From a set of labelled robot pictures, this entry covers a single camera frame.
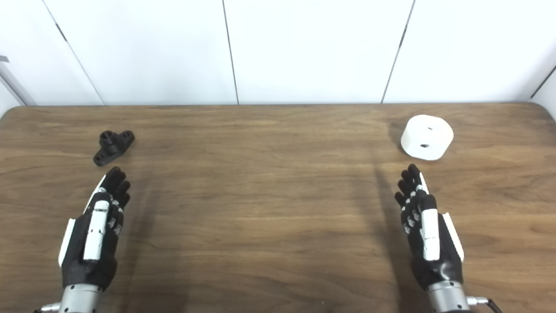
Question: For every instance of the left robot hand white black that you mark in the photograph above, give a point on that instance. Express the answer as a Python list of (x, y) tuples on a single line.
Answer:
[(93, 261)]

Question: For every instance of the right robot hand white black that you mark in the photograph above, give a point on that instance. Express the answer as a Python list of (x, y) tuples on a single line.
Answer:
[(443, 265)]

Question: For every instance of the black flanged holder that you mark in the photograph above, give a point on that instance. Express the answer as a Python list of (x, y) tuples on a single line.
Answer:
[(110, 147)]

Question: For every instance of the round white piece with holes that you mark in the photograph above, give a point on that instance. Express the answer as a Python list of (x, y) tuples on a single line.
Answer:
[(428, 137)]

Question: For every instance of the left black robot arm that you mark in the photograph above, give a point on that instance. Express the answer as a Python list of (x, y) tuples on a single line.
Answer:
[(80, 301)]

